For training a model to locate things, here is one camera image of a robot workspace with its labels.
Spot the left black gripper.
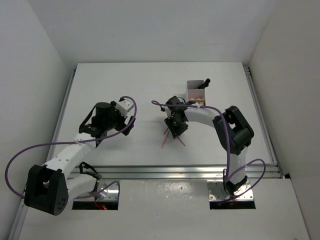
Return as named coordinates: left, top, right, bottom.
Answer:
left=103, top=100, right=135, bottom=135

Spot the gourd-shaped beige sponge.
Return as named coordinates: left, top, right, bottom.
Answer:
left=188, top=97, right=204, bottom=102

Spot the white organizer box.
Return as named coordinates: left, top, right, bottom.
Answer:
left=185, top=80, right=206, bottom=106

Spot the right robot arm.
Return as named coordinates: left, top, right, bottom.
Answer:
left=159, top=96, right=254, bottom=196

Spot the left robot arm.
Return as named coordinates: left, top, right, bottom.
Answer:
left=24, top=96, right=137, bottom=216

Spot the long pink stick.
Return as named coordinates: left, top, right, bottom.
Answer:
left=161, top=132, right=169, bottom=148

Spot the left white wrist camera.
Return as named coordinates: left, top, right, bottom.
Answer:
left=115, top=98, right=134, bottom=118

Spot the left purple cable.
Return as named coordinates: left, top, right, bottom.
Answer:
left=5, top=95, right=140, bottom=198

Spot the purple cable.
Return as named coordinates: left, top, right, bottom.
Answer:
left=5, top=95, right=140, bottom=198
left=151, top=100, right=267, bottom=202

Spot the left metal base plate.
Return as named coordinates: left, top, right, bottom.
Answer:
left=76, top=180, right=120, bottom=202

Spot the metal base plate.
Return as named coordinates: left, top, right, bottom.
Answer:
left=207, top=180, right=254, bottom=202
left=76, top=180, right=120, bottom=202

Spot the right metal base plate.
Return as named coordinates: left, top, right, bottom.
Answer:
left=207, top=180, right=254, bottom=202

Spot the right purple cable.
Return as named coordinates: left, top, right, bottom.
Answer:
left=151, top=100, right=267, bottom=202

